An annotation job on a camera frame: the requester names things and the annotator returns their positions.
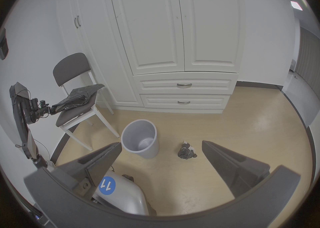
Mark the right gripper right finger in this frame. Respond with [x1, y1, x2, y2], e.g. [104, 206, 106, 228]
[201, 141, 271, 199]

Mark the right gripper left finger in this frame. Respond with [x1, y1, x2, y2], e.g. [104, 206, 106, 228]
[54, 142, 123, 200]

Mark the black plastic bag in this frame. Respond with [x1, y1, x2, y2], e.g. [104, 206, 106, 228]
[50, 84, 105, 116]

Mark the black plastic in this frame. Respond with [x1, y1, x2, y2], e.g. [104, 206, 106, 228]
[177, 146, 198, 160]

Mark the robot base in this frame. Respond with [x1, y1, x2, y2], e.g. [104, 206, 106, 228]
[90, 167, 157, 216]

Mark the white trash bin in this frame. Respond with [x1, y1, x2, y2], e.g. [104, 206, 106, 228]
[121, 119, 160, 159]

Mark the dark grey white chair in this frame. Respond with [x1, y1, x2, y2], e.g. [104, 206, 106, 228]
[52, 52, 120, 151]

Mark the white wardrobe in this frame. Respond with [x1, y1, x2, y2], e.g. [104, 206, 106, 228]
[56, 0, 247, 115]

